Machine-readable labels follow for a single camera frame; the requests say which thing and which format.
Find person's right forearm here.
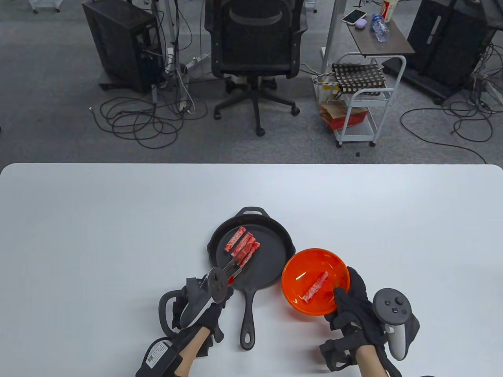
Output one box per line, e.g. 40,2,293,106
352,346,402,377

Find black computer tower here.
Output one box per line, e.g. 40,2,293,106
82,0,163,94

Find grey left hand controller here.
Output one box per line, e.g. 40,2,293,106
158,267,231,338

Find grey right hand controller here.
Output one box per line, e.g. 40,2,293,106
372,288,412,361

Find orange plastic bowl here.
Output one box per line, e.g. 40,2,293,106
281,248,351,316

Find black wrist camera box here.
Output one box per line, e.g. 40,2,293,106
136,337,185,377

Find person's right hand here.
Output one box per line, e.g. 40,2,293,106
319,266,420,373

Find grey hand controller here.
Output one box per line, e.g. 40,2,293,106
158,267,231,338
372,288,412,361

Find white rolling cart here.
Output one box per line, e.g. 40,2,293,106
313,53,406,148

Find person's left forearm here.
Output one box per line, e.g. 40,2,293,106
173,326,213,377

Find black floor cable tangle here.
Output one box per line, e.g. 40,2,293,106
90,92,209,150
400,100,494,165

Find aluminium frame post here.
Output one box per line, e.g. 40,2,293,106
321,0,346,71

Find white desk foot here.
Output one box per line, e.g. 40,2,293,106
185,51,215,73

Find red-handled metal kitchen tongs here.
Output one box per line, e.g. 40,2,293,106
225,245,254,284

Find yellow white plastic bag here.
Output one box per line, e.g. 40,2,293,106
313,73,342,103

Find white wire cart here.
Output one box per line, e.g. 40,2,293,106
28,0,61,14

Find clear plastic water bottle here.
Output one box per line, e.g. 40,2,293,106
371,13,390,42

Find black equipment rack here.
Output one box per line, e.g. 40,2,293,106
383,0,503,106

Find black cast iron skillet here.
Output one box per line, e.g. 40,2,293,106
207,207,296,351

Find black mesh office chair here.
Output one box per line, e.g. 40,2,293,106
204,0,310,137

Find black white checkered bag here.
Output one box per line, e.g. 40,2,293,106
331,63,387,95

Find person's left hand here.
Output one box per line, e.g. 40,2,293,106
171,273,235,358

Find brown top side table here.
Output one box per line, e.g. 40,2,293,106
347,11,416,58

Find red cardboard box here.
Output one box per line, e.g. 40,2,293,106
319,101,369,131

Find white smartphone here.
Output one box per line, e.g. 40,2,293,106
341,9,367,25

